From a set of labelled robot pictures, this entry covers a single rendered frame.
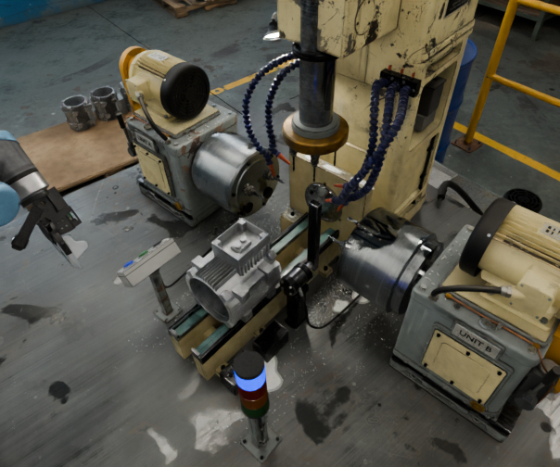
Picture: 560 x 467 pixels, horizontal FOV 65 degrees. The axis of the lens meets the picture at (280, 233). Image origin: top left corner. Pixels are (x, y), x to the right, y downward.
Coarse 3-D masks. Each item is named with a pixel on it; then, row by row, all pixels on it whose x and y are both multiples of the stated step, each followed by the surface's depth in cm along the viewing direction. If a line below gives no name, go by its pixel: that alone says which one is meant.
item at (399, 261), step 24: (384, 216) 120; (336, 240) 127; (360, 240) 116; (384, 240) 114; (408, 240) 113; (432, 240) 116; (360, 264) 116; (384, 264) 113; (408, 264) 111; (360, 288) 120; (384, 288) 113; (408, 288) 112
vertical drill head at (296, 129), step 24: (312, 0) 93; (312, 24) 97; (312, 48) 100; (312, 72) 104; (312, 96) 109; (288, 120) 122; (312, 120) 114; (336, 120) 117; (288, 144) 118; (312, 144) 114; (336, 144) 115
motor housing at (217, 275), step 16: (208, 256) 124; (208, 272) 115; (224, 272) 116; (256, 272) 120; (192, 288) 124; (208, 288) 128; (224, 288) 114; (256, 288) 119; (208, 304) 127; (224, 304) 114; (240, 304) 115; (256, 304) 124; (224, 320) 123
